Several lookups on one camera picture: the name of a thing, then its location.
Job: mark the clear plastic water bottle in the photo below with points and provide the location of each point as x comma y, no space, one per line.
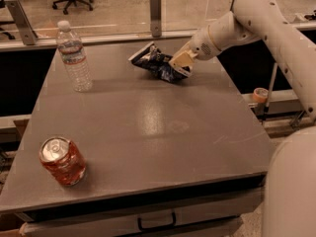
74,58

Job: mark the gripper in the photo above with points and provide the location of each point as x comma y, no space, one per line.
201,47

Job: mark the tan tape roll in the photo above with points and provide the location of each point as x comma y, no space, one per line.
260,95

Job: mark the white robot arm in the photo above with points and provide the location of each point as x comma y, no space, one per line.
290,193

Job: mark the grey drawer with black handle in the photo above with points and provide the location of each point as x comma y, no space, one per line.
217,218

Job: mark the left metal glass bracket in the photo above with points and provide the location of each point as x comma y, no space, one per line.
27,34

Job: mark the clear glass barrier panel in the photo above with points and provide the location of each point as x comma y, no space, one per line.
110,17

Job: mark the blue chip bag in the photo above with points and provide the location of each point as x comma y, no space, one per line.
152,59

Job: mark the middle metal glass bracket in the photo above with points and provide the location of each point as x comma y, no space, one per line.
155,18

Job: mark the orange soda can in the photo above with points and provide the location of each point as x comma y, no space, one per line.
63,160

